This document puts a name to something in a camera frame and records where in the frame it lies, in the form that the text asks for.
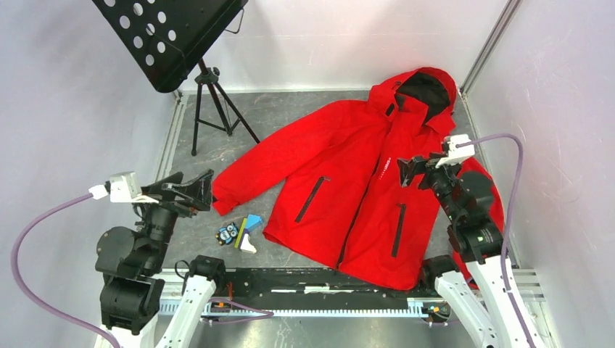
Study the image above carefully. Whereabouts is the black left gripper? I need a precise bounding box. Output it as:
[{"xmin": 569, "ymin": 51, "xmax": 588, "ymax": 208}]
[{"xmin": 131, "ymin": 165, "xmax": 214, "ymax": 269}]

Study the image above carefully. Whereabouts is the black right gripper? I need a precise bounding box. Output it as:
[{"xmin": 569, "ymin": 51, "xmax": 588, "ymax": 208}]
[{"xmin": 397, "ymin": 152, "xmax": 461, "ymax": 221}]

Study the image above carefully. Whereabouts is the red hooded jacket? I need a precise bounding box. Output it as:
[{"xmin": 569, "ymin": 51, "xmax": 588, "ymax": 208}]
[{"xmin": 212, "ymin": 66, "xmax": 505, "ymax": 292}]

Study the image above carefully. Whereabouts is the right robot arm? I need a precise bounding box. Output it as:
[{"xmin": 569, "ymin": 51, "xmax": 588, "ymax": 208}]
[{"xmin": 397, "ymin": 155, "xmax": 545, "ymax": 347}]

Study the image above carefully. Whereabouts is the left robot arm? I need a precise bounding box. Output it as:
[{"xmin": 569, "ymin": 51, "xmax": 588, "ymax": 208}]
[{"xmin": 95, "ymin": 169, "xmax": 228, "ymax": 347}]

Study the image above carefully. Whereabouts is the green yellow toy block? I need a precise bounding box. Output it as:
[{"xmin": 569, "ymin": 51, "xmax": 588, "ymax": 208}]
[{"xmin": 234, "ymin": 218, "xmax": 247, "ymax": 249}]

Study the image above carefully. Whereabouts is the blue toy brick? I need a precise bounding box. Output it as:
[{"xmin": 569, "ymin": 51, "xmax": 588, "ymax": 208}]
[{"xmin": 245, "ymin": 214, "xmax": 263, "ymax": 232}]

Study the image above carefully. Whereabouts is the white toy block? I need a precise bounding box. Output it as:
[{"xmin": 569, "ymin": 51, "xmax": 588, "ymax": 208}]
[{"xmin": 237, "ymin": 229, "xmax": 257, "ymax": 254}]

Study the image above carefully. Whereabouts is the black music stand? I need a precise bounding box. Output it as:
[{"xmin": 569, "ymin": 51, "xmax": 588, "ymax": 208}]
[{"xmin": 93, "ymin": 0, "xmax": 260, "ymax": 155}]

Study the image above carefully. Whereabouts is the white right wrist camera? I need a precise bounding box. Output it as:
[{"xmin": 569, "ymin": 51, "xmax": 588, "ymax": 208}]
[{"xmin": 436, "ymin": 134, "xmax": 476, "ymax": 167}]

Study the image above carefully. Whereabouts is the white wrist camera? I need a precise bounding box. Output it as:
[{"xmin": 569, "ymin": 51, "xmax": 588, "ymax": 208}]
[
  {"xmin": 436, "ymin": 134, "xmax": 476, "ymax": 167},
  {"xmin": 110, "ymin": 172, "xmax": 159, "ymax": 204}
]

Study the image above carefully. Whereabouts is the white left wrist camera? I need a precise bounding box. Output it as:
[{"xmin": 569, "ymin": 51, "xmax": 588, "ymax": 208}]
[{"xmin": 110, "ymin": 172, "xmax": 159, "ymax": 204}]

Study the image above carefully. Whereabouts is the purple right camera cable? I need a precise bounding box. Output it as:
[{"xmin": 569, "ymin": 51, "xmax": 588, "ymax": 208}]
[{"xmin": 456, "ymin": 133, "xmax": 537, "ymax": 348}]

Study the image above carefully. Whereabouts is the purple camera cable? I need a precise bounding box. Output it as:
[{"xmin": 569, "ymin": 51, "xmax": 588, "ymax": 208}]
[
  {"xmin": 456, "ymin": 133, "xmax": 537, "ymax": 348},
  {"xmin": 10, "ymin": 186, "xmax": 121, "ymax": 348}
]

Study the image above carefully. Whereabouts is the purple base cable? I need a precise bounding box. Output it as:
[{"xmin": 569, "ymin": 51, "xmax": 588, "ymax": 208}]
[{"xmin": 202, "ymin": 297, "xmax": 275, "ymax": 325}]

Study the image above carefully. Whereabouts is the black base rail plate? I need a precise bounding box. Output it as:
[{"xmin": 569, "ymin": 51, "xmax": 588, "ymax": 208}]
[{"xmin": 215, "ymin": 268, "xmax": 436, "ymax": 310}]

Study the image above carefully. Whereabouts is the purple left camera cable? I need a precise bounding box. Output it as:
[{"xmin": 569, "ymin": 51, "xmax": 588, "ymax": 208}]
[{"xmin": 10, "ymin": 186, "xmax": 121, "ymax": 348}]

